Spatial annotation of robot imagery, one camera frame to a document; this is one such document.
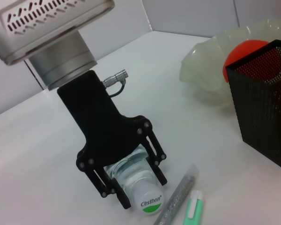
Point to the grey glitter pen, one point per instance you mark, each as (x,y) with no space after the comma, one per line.
(178,199)

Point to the clear water bottle green label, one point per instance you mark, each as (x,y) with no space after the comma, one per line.
(150,201)

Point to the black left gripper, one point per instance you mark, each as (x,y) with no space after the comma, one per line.
(98,122)

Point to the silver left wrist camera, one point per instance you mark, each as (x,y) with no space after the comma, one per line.
(37,28)

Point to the pale green glass fruit bowl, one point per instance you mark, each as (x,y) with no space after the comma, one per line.
(206,65)

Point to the mint green pen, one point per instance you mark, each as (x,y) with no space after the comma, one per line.
(193,211)

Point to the black mesh pen holder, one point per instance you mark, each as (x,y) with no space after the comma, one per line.
(267,122)

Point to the orange fruit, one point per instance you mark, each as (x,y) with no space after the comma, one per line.
(243,49)

